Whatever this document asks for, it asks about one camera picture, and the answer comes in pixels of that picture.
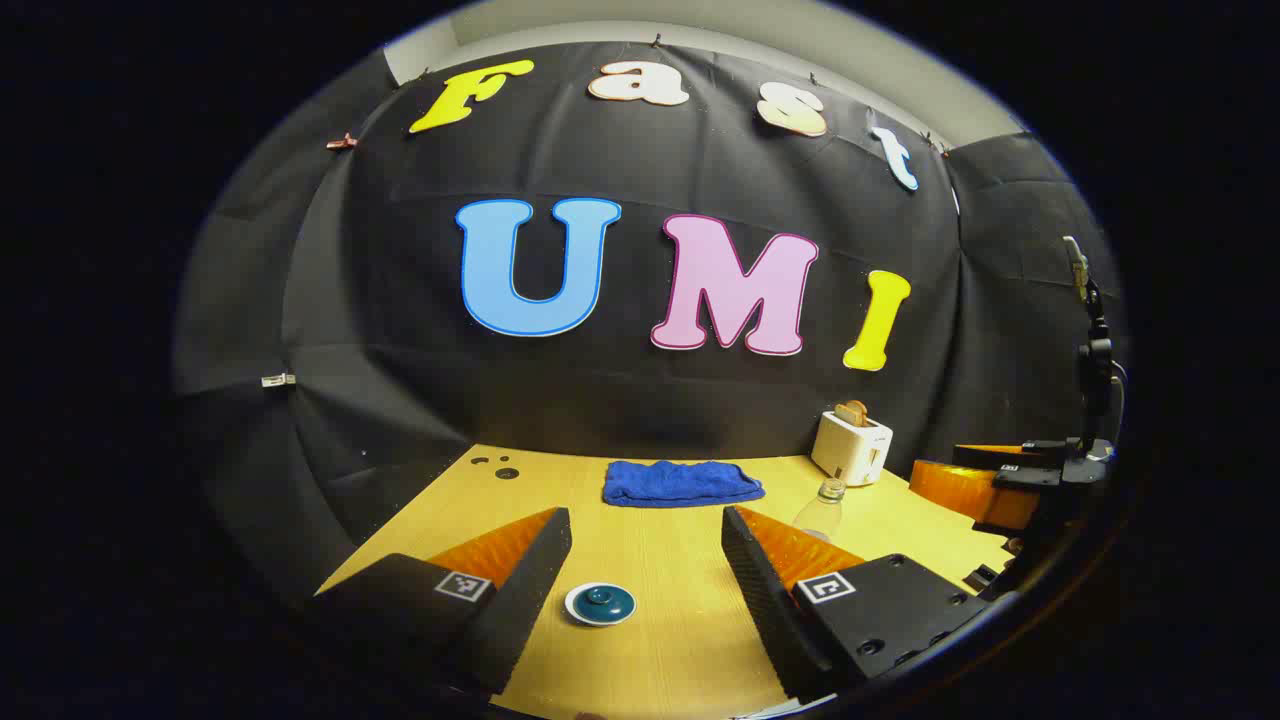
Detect blue towel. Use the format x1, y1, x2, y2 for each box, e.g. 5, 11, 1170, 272
602, 460, 766, 508

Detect white toaster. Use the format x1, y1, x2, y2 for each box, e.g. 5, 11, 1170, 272
811, 408, 894, 488

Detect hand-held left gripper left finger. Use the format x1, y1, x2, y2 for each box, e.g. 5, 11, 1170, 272
303, 506, 574, 696

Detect black backdrop cloth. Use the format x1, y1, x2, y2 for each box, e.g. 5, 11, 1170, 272
170, 40, 1131, 601

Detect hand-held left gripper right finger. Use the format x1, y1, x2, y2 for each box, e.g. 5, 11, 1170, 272
720, 505, 993, 703

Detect clear plastic water bottle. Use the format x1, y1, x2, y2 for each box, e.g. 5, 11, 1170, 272
793, 478, 848, 541

